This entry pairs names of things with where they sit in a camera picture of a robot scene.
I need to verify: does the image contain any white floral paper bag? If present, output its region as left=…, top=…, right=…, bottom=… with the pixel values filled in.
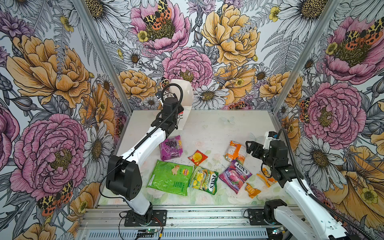
left=168, top=78, right=195, bottom=130

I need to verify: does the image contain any aluminium frame post right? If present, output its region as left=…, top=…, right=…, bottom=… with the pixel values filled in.
left=271, top=0, right=341, bottom=115

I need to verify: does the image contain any purple Fox's candy bag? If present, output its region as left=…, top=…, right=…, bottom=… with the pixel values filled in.
left=219, top=160, right=253, bottom=194

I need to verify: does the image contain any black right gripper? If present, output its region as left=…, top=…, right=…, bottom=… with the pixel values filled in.
left=245, top=141, right=276, bottom=169

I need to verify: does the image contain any green Fox's candy bag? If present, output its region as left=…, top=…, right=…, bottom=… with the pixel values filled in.
left=189, top=166, right=219, bottom=195

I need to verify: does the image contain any aluminium frame post left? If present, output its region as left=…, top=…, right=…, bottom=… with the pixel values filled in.
left=74, top=1, right=132, bottom=117

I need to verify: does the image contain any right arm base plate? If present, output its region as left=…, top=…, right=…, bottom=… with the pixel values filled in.
left=245, top=209, right=268, bottom=226

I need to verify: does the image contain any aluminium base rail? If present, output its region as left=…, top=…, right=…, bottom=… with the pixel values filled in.
left=76, top=204, right=310, bottom=240

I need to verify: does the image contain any orange mango snack packet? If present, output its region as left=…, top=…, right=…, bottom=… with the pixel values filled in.
left=224, top=141, right=247, bottom=165

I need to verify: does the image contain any orange wrapper near arm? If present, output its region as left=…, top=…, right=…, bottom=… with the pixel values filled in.
left=257, top=167, right=277, bottom=189

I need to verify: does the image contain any small red snack packet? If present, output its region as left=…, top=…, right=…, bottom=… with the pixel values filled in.
left=188, top=150, right=208, bottom=166

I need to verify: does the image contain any green Lays chips bag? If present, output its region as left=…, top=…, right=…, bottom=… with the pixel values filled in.
left=147, top=161, right=194, bottom=196

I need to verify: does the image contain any purple snack packet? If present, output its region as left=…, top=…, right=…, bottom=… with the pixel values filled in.
left=160, top=136, right=183, bottom=161

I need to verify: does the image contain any aluminium frame post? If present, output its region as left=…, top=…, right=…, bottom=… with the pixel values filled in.
left=271, top=0, right=341, bottom=115
left=74, top=1, right=132, bottom=117

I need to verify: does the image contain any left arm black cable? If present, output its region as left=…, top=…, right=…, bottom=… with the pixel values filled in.
left=98, top=83, right=184, bottom=200

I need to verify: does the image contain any small orange snack packet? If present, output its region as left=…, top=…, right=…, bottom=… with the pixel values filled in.
left=245, top=183, right=261, bottom=199

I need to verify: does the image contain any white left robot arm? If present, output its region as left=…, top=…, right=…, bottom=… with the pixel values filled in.
left=106, top=97, right=183, bottom=216

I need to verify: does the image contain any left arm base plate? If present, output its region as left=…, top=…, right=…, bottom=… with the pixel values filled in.
left=124, top=210, right=168, bottom=227

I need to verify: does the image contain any green circuit board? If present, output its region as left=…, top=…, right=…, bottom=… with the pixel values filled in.
left=136, top=229, right=164, bottom=240

